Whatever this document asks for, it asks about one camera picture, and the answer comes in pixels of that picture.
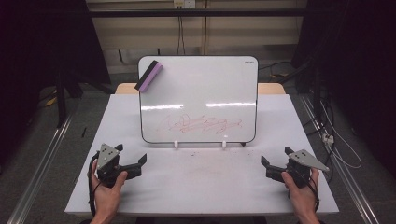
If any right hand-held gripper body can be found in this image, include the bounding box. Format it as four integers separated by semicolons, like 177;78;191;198
285;148;331;189

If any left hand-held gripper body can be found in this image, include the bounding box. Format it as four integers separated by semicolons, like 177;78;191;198
96;143;138;189

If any purple whiteboard eraser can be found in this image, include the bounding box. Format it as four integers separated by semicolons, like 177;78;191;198
134;60;165;93

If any person's right hand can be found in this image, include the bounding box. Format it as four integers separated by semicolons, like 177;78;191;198
280;167;321;217

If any person's left hand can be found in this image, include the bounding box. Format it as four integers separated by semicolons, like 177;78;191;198
90;167;129;218

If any white topped wooden table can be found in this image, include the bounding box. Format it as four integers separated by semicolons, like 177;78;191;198
64;82;340;217

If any black metal stand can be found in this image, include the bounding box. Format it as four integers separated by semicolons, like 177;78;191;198
55;69;69;129

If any white whiteboard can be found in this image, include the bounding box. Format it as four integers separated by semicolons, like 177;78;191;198
137;55;260;145

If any black curtain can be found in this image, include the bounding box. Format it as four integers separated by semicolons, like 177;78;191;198
290;0;396;180
0;0;112;171

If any black horizontal bar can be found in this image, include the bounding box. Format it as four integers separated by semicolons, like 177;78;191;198
88;7;310;19

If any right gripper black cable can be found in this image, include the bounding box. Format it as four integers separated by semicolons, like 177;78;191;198
306;175;321;213

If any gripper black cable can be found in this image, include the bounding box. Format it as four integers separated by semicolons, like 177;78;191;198
87;151;101;217
306;175;321;213

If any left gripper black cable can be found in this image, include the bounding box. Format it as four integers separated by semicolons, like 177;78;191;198
87;151;101;217

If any aluminium floor rail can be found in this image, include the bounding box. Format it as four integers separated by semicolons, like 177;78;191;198
6;113;74;224
299;93;381;224

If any white floor cable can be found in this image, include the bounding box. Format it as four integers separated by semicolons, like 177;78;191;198
320;100;363;170

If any black floor cable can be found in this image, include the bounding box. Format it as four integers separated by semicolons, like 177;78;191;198
258;60;297;79

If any black hanging cable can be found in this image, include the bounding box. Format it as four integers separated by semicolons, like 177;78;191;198
177;7;187;56

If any white wall outlet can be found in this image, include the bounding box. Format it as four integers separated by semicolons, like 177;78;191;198
173;0;197;9

